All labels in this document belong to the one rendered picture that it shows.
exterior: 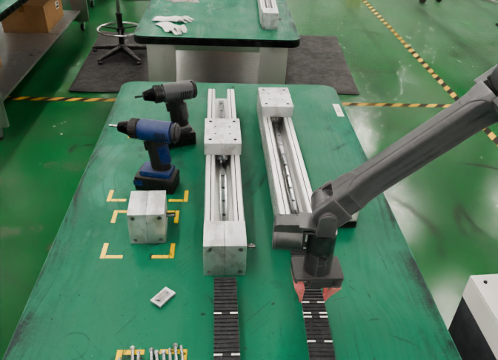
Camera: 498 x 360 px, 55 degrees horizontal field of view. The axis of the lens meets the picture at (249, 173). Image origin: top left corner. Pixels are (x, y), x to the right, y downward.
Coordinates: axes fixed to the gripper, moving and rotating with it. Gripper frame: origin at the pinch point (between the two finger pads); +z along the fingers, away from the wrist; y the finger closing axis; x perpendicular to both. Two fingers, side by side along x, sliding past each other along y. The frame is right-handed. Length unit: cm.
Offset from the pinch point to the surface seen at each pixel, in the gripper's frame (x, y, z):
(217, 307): 2.1, 20.8, 0.1
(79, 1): -436, 153, 49
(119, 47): -362, 104, 70
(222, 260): -10.3, 19.4, -1.7
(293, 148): -55, -4, -5
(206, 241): -12.0, 23.1, -6.2
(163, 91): -70, 37, -17
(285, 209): -24.7, 3.0, -5.2
